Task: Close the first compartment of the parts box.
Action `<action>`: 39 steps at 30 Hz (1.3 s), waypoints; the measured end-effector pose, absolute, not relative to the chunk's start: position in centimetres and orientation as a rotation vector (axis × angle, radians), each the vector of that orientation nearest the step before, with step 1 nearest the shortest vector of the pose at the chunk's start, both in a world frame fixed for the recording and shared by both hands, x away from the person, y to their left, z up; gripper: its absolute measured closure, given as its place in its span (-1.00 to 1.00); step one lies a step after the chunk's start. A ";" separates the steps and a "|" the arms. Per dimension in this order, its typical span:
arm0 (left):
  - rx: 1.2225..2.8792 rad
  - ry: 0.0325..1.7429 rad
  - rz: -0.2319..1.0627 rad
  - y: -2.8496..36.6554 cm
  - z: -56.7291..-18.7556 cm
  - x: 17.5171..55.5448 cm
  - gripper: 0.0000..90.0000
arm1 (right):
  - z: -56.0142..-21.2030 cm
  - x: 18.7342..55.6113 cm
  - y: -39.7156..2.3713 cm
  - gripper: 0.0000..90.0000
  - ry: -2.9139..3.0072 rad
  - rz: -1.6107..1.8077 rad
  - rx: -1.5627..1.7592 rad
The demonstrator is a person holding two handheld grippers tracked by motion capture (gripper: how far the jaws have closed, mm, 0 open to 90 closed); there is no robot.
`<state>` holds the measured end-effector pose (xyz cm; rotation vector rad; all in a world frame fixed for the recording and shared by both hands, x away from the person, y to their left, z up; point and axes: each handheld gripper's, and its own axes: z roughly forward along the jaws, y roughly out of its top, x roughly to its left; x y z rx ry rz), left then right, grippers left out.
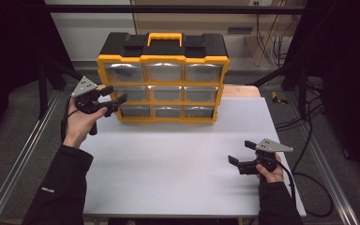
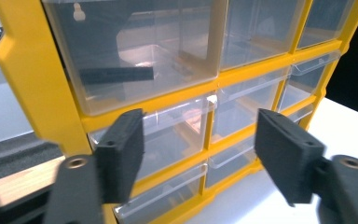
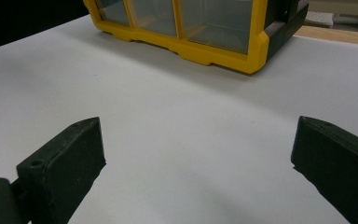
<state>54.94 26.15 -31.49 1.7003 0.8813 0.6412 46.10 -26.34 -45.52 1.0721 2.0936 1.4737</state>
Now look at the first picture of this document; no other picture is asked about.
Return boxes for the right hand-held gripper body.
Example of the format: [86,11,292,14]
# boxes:
[237,138,294,175]

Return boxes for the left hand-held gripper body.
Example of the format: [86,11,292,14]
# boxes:
[70,75,120,136]

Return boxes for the clear plastic organizer drawer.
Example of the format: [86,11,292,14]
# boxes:
[103,63,145,83]

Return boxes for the yellow black organizer cabinet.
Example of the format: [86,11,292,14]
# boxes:
[96,32,232,125]

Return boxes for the person's right hand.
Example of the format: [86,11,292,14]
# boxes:
[255,162,285,185]

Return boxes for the person's left hand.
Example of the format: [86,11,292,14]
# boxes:
[63,83,109,150]

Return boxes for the group of clear drawers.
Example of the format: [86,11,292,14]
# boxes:
[111,63,223,119]

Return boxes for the black metal stand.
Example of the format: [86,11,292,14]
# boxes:
[249,60,309,120]
[37,60,85,120]

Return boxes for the yellow black tape marker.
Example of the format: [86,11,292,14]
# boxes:
[271,91,289,106]

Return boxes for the black horizontal bar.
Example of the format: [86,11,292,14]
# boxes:
[43,4,320,15]

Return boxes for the black curtain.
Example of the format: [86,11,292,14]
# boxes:
[0,0,73,148]
[285,0,360,184]

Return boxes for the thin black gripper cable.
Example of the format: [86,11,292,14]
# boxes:
[60,97,76,144]

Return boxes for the aluminium frame rail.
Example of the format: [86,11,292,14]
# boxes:
[0,90,61,225]
[284,93,360,225]

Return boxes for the bundle of floor cables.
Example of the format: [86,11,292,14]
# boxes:
[275,78,326,132]

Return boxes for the thick black gripper cable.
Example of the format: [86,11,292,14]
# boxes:
[275,158,335,218]

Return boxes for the hanging wall cables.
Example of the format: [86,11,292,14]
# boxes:
[255,0,294,68]

